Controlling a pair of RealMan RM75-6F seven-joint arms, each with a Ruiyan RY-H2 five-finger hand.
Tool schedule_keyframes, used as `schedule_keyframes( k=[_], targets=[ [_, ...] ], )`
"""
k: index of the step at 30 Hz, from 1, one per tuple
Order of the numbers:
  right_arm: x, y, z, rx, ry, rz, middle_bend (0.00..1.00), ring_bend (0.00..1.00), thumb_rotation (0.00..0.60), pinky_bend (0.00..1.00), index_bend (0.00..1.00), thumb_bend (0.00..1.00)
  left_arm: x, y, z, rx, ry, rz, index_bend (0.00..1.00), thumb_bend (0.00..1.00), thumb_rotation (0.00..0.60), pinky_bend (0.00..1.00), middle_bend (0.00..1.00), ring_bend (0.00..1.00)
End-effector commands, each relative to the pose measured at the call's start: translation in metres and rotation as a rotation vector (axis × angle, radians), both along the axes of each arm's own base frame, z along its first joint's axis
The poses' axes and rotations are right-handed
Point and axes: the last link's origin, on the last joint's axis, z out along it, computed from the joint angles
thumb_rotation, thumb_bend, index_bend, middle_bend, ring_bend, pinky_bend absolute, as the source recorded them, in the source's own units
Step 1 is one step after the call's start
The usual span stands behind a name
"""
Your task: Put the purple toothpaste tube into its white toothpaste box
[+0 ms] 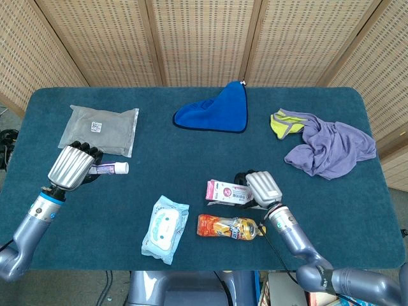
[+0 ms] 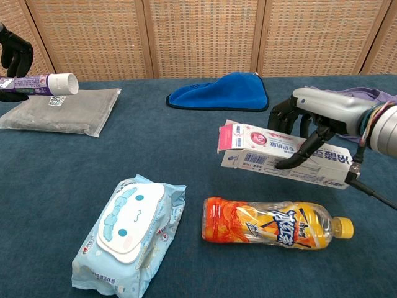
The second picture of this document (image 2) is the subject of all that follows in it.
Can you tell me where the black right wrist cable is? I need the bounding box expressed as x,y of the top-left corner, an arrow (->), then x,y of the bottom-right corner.
343,144 -> 397,211

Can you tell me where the wooden lattice folding screen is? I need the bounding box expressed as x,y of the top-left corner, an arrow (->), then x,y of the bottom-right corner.
0,0 -> 397,82

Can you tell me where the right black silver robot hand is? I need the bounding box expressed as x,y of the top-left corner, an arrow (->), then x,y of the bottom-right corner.
268,88 -> 378,170

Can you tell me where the white pink toothpaste box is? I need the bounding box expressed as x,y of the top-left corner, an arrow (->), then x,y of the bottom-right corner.
216,119 -> 353,190

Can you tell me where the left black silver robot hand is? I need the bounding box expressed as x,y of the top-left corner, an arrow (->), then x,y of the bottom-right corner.
0,22 -> 34,102

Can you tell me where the purple toothpaste tube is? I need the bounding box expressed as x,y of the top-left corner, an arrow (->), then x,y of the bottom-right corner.
0,73 -> 79,96

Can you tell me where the dark teal table cover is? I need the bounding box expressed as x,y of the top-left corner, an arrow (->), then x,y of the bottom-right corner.
0,73 -> 397,298

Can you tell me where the purple shirt with yellow-green trim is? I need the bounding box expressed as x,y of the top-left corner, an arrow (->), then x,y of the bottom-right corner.
305,86 -> 397,106

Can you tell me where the orange drink bottle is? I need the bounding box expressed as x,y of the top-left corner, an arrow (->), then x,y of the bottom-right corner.
202,196 -> 355,250

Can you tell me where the grey plastic bag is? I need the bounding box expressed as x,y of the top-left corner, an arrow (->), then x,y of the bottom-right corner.
0,88 -> 122,138

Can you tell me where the light blue wet wipes pack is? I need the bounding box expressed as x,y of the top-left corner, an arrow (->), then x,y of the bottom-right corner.
71,173 -> 187,298

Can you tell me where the blue folded cloth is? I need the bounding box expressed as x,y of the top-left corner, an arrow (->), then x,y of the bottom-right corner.
165,71 -> 269,112

